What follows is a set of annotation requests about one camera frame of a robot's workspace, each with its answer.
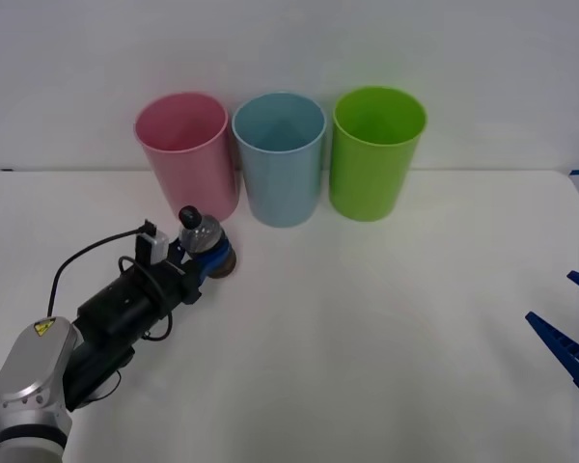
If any green plastic bin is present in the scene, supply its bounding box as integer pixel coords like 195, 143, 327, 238
331, 85, 428, 223

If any pink plastic bin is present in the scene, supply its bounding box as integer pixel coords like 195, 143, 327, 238
133, 91, 241, 225

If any pale blue plastic bin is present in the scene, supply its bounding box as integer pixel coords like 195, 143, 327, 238
231, 91, 328, 229

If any clear plastic bottle black cap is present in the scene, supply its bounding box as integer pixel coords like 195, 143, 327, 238
178, 205, 241, 282

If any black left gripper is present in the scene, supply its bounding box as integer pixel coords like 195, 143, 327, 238
146, 232, 235, 317

